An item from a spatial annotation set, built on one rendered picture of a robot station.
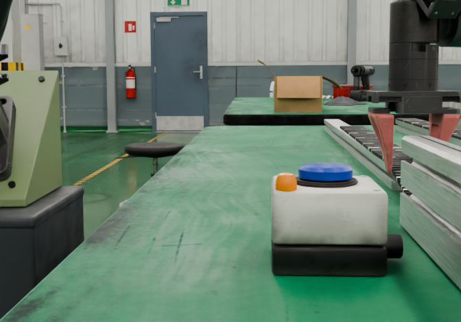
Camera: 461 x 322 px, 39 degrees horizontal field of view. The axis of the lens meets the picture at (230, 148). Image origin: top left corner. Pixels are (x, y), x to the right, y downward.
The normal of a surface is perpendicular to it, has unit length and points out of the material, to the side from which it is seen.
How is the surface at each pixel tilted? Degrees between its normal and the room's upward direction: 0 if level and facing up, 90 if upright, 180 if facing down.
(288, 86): 68
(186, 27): 90
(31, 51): 90
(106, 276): 0
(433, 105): 90
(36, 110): 44
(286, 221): 90
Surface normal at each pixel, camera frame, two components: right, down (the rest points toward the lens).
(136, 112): -0.04, 0.11
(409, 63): -0.43, 0.10
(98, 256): 0.00, -0.99
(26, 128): -0.02, -0.64
